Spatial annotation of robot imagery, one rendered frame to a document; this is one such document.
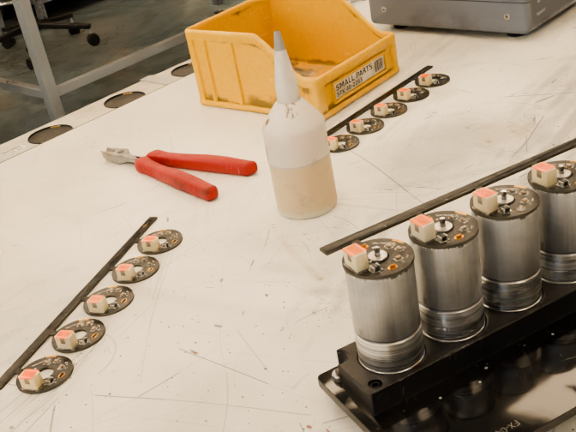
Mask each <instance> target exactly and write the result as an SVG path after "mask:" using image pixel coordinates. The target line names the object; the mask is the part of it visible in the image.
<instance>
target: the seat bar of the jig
mask: <svg viewBox="0 0 576 432"><path fill-rule="evenodd" d="M574 311H576V284H570V285H558V284H552V283H549V282H545V281H543V280H542V300H541V301H540V303H539V304H538V305H536V306H535V307H533V308H531V309H528V310H525V311H521V312H515V313H502V312H497V311H494V310H490V309H487V308H485V307H484V315H485V328H484V330H483V331H482V332H481V333H480V334H478V336H476V337H474V338H472V339H468V340H466V341H462V342H457V343H443V342H438V341H435V340H432V339H429V338H427V337H426V336H425V335H423V342H424V350H425V357H424V359H423V360H422V362H420V364H418V366H416V367H415V368H414V369H411V370H408V371H406V372H404V373H400V374H396V375H380V374H376V373H372V372H370V371H368V370H366V369H365V368H363V367H362V366H361V364H360V363H359V361H358V355H357V346H356V341H354V342H352V343H350V344H348V345H346V346H344V347H342V348H339V349H338V350H337V356H338V361H339V365H338V366H339V376H340V380H341V386H342V387H343V388H344V389H345V390H346V391H348V392H349V393H350V394H351V395H352V396H353V397H354V398H355V399H356V400H357V401H358V402H359V403H360V404H361V405H362V406H363V407H364V408H365V409H366V410H367V411H368V412H369V413H370V414H371V415H372V416H377V415H379V414H381V413H382V412H384V411H386V410H388V409H390V408H392V407H394V406H396V405H398V404H400V403H401V402H403V401H405V400H407V399H409V398H411V397H413V396H415V395H417V394H418V393H420V392H422V391H424V390H426V389H428V388H430V387H432V386H434V385H435V384H437V383H439V382H441V381H444V380H446V379H447V378H449V377H451V376H452V375H455V374H457V373H458V372H460V371H462V370H464V369H467V368H468V367H470V366H472V365H473V364H475V363H478V362H480V361H482V360H484V359H485V358H486V357H489V356H491V355H493V354H495V353H496V352H498V351H501V350H502V349H504V348H506V347H508V346H510V345H512V344H514V343H516V342H518V341H520V340H521V339H523V338H525V337H527V336H529V335H531V334H533V333H535V332H536V331H538V330H540V329H542V328H544V327H546V326H548V325H550V324H552V323H554V322H555V321H558V320H560V319H561V318H563V317H565V316H567V315H570V314H571V313H572V312H574Z"/></svg>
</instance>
